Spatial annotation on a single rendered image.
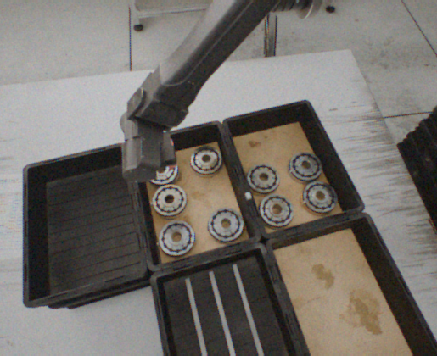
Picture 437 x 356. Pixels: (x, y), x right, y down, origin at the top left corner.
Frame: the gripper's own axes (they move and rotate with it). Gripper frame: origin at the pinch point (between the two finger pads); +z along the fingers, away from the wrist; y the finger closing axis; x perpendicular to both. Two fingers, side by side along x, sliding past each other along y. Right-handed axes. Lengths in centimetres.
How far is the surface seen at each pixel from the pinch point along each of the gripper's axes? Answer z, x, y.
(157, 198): 20.7, 1.4, -3.2
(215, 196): 23.5, -1.1, 14.1
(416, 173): 77, 5, 125
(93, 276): 23.6, -15.9, -24.6
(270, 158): 23.5, 7.6, 35.2
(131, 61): 108, 157, -14
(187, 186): 23.5, 4.5, 6.3
